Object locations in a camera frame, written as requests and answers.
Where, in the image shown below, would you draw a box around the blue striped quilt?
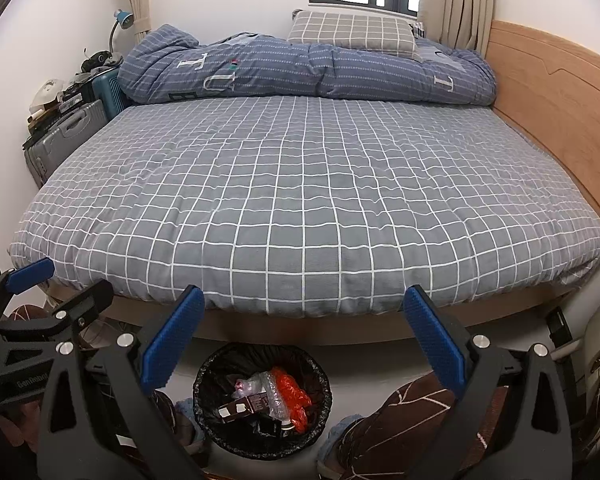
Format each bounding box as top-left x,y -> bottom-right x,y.
117,23 -> 497,106

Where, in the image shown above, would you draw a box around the blue desk lamp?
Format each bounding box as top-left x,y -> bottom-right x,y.
107,9 -> 136,58

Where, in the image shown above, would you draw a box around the clear bubble wrap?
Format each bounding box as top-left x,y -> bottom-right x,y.
252,370 -> 293,421

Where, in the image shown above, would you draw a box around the blue fuzzy slipper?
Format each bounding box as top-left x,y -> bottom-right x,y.
316,417 -> 361,480
172,397 -> 207,453

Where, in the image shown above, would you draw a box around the black trash bin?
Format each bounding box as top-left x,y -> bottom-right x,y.
192,342 -> 333,460

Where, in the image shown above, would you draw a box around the teal suitcase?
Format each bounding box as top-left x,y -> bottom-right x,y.
91,67 -> 131,121

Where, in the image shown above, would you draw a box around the clear plastic bag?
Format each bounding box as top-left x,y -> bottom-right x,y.
232,372 -> 266,401

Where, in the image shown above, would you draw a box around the black tangled cables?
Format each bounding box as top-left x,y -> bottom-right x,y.
81,50 -> 123,73

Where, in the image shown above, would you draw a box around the grey suitcase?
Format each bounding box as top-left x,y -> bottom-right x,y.
24,100 -> 108,188

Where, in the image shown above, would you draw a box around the brown cookie box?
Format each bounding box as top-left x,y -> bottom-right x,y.
217,392 -> 271,423

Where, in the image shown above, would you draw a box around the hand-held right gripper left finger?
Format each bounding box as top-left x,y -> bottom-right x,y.
37,285 -> 216,480

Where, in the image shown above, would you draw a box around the white metal frame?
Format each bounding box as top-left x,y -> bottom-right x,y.
545,307 -> 600,363

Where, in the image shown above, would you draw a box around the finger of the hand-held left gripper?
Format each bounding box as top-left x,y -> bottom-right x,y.
0,257 -> 57,307
49,279 -> 116,334

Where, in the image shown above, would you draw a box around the grey checked bed sheet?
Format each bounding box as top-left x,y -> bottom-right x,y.
7,95 -> 600,318

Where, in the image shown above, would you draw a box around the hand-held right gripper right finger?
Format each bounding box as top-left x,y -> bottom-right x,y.
402,284 -> 581,480

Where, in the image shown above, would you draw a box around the red plastic bag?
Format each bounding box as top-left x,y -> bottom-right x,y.
270,366 -> 313,433

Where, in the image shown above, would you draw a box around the grey checked pillow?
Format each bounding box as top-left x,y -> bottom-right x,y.
286,9 -> 418,58

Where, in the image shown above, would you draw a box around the brown patterned pants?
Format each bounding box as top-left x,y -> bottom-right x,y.
145,377 -> 461,480

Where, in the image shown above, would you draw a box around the wooden bed frame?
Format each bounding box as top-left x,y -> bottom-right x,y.
45,20 -> 600,348

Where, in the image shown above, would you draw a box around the white plastic object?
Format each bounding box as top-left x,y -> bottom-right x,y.
32,77 -> 66,111

